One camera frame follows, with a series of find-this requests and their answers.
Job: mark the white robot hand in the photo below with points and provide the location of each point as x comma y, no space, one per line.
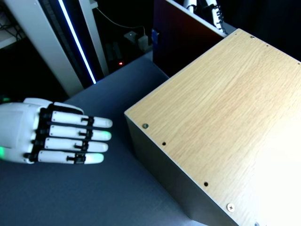
16,127
217,16

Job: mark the dark red panel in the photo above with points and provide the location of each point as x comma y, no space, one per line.
185,40

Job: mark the light wooden box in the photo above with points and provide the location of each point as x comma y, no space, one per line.
223,113

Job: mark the white power adapter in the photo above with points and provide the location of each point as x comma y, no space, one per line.
143,42

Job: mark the white shelf board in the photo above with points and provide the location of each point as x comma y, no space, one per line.
9,38

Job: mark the grey table cloth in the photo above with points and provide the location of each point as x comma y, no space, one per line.
98,183

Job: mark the glowing white light strip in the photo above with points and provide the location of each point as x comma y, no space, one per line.
77,42

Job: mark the black power strip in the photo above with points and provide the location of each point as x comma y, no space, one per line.
115,54

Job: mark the wide white frame post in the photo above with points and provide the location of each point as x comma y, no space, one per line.
44,42

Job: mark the narrow white frame post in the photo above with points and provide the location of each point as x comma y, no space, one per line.
96,40

